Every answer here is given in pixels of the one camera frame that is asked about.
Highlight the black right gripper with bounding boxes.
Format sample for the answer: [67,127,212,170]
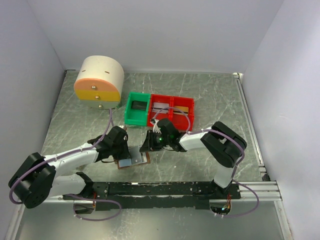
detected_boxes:
[139,129,171,152]

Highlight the brown leather card holder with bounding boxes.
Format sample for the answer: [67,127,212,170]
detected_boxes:
[117,146,150,169]

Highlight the black VIP card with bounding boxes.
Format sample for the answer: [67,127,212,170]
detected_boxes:
[131,100,148,111]

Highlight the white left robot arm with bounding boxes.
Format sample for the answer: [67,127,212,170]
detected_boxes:
[8,125,131,209]

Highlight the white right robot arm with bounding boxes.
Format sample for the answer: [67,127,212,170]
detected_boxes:
[139,118,247,199]

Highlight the gold card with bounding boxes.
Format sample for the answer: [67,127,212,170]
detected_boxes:
[173,105,189,115]

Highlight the silver white card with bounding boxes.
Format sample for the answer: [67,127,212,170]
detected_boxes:
[151,102,170,114]

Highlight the red right plastic bin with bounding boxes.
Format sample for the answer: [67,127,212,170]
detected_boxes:
[172,96,195,131]

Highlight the red plastic bin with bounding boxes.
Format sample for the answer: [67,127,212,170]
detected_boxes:
[172,96,195,131]
[146,93,173,127]

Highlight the green plastic bin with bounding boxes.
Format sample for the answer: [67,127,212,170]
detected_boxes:
[124,92,151,127]

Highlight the red middle plastic bin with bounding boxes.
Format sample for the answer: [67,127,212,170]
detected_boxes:
[146,93,173,127]

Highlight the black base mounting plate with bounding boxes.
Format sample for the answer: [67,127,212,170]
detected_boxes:
[62,181,242,212]

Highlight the round mini drawer cabinet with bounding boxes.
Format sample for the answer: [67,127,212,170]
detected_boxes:
[73,55,125,109]

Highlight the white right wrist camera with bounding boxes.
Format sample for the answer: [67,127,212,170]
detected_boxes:
[150,119,161,134]

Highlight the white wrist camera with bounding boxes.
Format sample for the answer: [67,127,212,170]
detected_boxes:
[119,125,127,131]
[150,119,161,134]

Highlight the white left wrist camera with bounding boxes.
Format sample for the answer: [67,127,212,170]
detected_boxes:
[119,125,127,131]

